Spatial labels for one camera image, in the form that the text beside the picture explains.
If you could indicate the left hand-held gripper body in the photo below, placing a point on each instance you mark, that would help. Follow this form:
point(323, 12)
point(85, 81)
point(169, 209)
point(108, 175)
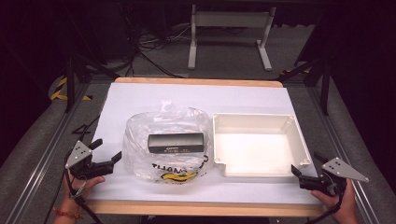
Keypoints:
point(81, 166)

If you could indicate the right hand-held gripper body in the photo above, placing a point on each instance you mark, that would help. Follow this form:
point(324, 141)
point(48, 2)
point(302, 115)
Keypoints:
point(323, 183)

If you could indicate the clear plastic bag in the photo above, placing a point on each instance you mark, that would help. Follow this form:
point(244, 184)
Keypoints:
point(138, 130)

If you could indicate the white plastic container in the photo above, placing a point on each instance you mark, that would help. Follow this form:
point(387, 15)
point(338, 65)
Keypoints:
point(255, 151)

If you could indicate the black rectangular box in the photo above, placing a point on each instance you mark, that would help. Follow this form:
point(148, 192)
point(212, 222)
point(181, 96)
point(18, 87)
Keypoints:
point(176, 143)

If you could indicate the person's right hand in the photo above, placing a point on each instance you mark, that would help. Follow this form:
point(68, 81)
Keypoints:
point(344, 203)

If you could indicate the person's left hand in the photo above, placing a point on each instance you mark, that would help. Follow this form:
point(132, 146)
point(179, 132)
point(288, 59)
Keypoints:
point(73, 196)

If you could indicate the yellow black floor tape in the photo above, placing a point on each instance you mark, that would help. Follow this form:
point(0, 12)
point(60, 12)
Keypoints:
point(57, 95)

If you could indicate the black tripod stand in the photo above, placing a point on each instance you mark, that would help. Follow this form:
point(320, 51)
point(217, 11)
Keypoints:
point(325, 90)
point(70, 84)

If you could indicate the white paper sheet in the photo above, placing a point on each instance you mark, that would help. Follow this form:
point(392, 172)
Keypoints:
point(186, 96)

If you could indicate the white metal stand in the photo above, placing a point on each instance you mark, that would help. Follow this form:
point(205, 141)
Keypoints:
point(230, 19)

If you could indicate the aluminium rail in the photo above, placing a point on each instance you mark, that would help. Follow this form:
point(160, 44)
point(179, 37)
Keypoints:
point(40, 161)
point(336, 140)

